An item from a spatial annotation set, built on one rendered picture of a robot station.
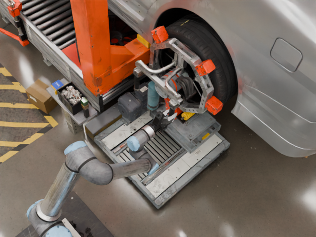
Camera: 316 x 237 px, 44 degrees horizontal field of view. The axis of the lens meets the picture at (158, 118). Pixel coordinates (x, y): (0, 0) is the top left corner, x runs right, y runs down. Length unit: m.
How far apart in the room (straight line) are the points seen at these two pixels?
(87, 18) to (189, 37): 0.63
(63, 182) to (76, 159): 0.21
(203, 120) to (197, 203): 0.67
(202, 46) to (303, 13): 0.69
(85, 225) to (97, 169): 0.85
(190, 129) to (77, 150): 1.38
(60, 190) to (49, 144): 1.25
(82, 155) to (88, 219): 0.86
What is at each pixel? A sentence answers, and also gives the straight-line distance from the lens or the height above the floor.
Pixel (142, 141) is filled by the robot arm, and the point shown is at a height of 0.84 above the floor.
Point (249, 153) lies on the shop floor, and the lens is 3.45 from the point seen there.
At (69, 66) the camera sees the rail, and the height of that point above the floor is 0.37.
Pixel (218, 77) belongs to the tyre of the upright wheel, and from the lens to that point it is 2.48.
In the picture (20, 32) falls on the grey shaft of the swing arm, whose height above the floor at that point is 0.23.
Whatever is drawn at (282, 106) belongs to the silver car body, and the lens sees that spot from 2.33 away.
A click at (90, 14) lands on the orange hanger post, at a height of 1.32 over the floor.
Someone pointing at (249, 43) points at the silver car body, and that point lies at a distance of 2.23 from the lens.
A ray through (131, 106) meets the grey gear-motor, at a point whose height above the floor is 0.41.
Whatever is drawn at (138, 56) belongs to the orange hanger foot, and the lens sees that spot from 3.01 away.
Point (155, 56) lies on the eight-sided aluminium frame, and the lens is 2.82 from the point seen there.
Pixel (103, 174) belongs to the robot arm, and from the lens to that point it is 2.00.
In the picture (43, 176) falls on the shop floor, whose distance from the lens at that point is 3.29.
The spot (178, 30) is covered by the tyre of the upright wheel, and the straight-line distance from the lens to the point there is 2.54.
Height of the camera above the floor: 2.92
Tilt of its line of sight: 57 degrees down
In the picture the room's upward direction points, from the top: 6 degrees clockwise
